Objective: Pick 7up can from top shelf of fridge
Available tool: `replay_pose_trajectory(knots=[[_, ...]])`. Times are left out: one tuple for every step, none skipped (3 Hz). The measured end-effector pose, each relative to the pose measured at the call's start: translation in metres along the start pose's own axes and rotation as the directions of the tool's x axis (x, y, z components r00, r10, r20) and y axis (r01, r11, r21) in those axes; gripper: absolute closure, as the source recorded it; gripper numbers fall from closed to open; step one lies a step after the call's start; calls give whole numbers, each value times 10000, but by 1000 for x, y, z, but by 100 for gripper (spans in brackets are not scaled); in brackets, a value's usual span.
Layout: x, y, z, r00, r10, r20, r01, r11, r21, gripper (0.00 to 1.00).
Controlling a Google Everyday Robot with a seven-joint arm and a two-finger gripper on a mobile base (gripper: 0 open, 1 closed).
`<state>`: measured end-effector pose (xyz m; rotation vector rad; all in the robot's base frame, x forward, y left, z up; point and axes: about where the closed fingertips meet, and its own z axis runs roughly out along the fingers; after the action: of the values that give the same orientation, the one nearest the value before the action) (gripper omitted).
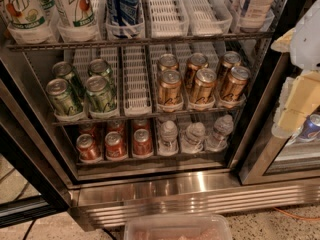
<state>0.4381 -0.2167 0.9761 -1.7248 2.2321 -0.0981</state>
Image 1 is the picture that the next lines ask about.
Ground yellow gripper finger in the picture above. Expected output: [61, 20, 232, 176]
[271, 28, 295, 53]
[271, 70, 320, 138]

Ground white 7up can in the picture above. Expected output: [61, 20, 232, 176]
[54, 0, 95, 28]

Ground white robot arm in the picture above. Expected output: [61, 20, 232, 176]
[271, 0, 320, 139]

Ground blue can right fridge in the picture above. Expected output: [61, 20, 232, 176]
[298, 114, 320, 142]

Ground white can top right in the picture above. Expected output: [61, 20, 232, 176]
[226, 0, 274, 33]

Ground rear right gold can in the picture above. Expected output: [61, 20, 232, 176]
[217, 51, 241, 83]

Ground front right gold can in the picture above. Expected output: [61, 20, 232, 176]
[220, 66, 251, 102]

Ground front middle gold can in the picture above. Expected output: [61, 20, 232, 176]
[189, 68, 217, 104]

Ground rear left gold can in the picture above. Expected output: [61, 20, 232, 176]
[157, 53, 179, 71]

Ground front left gold can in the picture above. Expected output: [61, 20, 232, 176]
[158, 70, 182, 106]

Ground blue pepsi can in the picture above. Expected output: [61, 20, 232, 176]
[106, 0, 142, 38]

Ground stainless steel fridge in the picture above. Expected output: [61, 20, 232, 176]
[0, 0, 319, 230]

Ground front right red can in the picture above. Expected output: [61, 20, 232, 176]
[133, 129, 152, 156]

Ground red can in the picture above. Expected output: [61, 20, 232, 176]
[105, 131, 127, 160]
[76, 134, 101, 163]
[133, 129, 152, 156]

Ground rear right green can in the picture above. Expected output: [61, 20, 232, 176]
[88, 58, 114, 85]

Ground green can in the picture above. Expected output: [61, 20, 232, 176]
[52, 61, 85, 99]
[46, 78, 83, 116]
[86, 75, 116, 113]
[88, 58, 114, 85]

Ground front right green can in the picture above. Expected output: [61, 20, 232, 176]
[86, 75, 116, 113]

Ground front middle red can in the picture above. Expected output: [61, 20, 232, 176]
[105, 131, 127, 160]

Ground rear left green can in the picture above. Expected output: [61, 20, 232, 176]
[52, 61, 85, 99]

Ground front left red can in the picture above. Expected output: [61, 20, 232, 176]
[76, 134, 101, 163]

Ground front left green can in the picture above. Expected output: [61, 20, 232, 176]
[46, 78, 83, 116]

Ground black fridge door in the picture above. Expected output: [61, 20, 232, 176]
[0, 64, 70, 228]

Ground middle water bottle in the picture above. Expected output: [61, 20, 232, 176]
[181, 122, 206, 154]

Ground clear plastic container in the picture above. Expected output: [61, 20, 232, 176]
[124, 214, 233, 240]

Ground top wire shelf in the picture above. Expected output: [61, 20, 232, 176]
[5, 32, 273, 52]

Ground wire shelf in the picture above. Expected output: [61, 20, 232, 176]
[51, 105, 244, 126]
[5, 32, 273, 52]

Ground middle wire shelf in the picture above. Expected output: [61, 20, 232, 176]
[51, 105, 244, 126]

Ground orange cable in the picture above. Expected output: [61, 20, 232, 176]
[273, 207, 320, 222]

